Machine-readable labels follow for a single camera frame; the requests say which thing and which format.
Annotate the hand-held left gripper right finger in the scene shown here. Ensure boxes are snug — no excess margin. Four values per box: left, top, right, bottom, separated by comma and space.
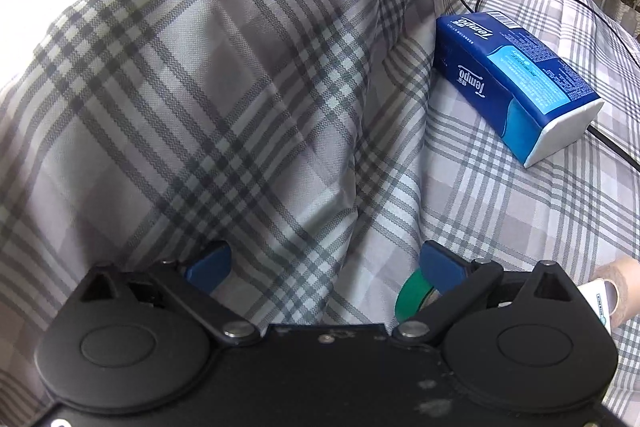
391, 241, 583, 348

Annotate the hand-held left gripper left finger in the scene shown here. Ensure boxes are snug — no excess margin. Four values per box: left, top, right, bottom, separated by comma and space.
75, 241, 261, 346

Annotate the green tape roll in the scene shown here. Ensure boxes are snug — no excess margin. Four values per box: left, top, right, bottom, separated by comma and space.
394, 268, 441, 323

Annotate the grey plaid bed sheet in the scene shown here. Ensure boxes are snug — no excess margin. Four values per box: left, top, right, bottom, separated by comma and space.
320, 0, 640, 427

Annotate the grey plaid pillow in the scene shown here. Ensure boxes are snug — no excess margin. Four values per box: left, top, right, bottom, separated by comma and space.
0, 0, 451, 408

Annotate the beige tape roll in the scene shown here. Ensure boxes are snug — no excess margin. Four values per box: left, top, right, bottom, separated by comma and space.
595, 257, 640, 333

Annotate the blue tissue pack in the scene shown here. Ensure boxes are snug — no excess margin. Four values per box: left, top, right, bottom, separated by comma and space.
432, 10, 606, 168

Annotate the black cable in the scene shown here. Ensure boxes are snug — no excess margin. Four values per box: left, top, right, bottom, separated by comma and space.
447, 0, 640, 170

